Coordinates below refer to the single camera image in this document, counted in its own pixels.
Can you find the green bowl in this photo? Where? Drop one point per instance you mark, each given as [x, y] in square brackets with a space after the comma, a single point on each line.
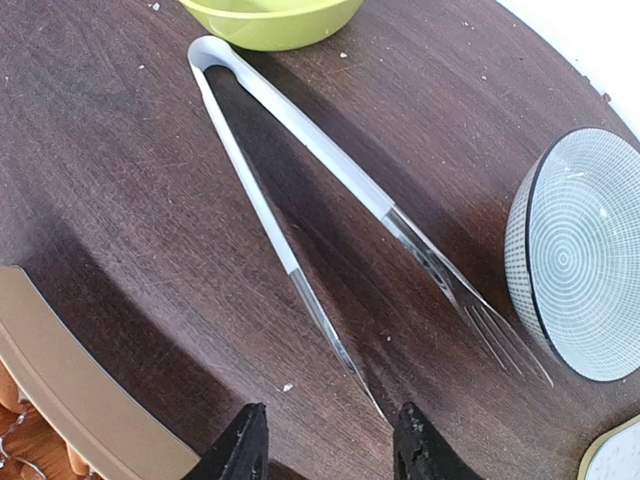
[272, 26]

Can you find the floral cookie tray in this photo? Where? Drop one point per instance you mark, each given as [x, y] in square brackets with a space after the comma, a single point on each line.
[613, 455]

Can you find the gold cookie tin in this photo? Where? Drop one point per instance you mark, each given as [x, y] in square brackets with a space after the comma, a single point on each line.
[105, 425]

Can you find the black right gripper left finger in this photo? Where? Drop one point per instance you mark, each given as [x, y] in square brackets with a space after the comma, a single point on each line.
[241, 451]

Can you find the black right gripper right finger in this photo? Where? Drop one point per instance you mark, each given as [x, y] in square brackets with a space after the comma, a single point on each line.
[422, 453]

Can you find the light blue striped bowl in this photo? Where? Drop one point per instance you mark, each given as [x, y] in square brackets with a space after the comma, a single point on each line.
[571, 253]

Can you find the metal serving tongs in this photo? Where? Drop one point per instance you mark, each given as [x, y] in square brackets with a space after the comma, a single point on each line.
[490, 327]

